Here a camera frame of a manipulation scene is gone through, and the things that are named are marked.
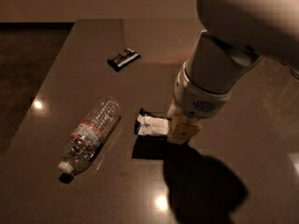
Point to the clear plastic water bottle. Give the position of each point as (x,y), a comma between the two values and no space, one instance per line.
(86,140)

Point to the black snack bar wrapper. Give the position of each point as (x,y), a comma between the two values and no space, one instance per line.
(123,59)

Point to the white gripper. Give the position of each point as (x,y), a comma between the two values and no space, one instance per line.
(193,99)

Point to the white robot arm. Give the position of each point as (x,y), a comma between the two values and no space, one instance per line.
(237,35)

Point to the blue white rxbar wrapper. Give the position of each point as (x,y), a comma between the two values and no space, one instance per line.
(147,124)

